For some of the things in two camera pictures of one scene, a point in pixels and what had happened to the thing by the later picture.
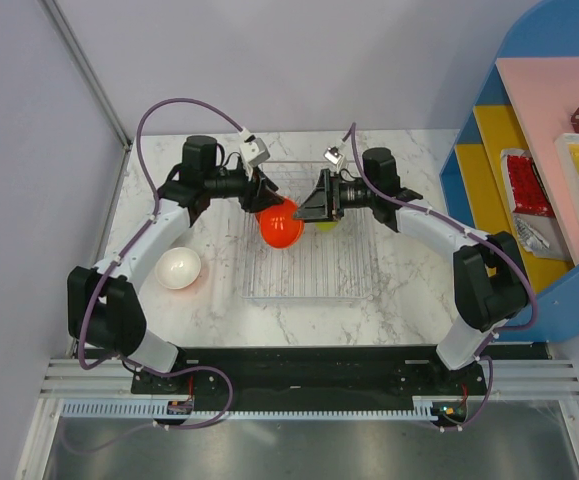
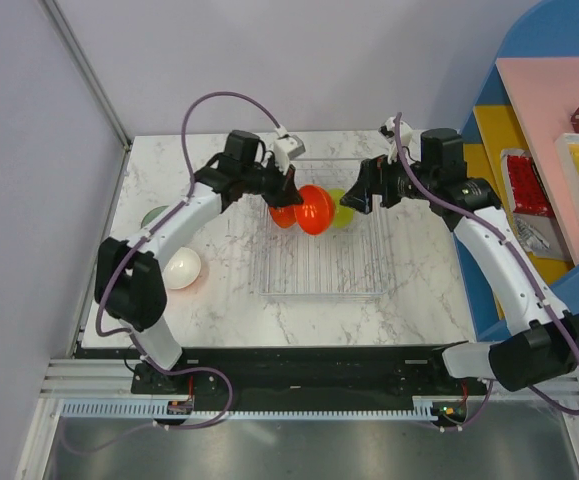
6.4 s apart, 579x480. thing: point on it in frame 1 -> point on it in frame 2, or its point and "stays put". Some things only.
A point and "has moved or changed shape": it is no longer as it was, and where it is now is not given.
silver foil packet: [541, 235] stays put
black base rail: [223, 373] stays put
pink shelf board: [545, 92] stays put
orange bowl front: [278, 226] has moved or changed shape
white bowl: [178, 268] stays put
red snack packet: [526, 189] stays put
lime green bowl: [325, 226] has moved or changed shape
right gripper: [319, 207] -> [374, 179]
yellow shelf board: [482, 196] stays put
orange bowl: [263, 218] -> [284, 216]
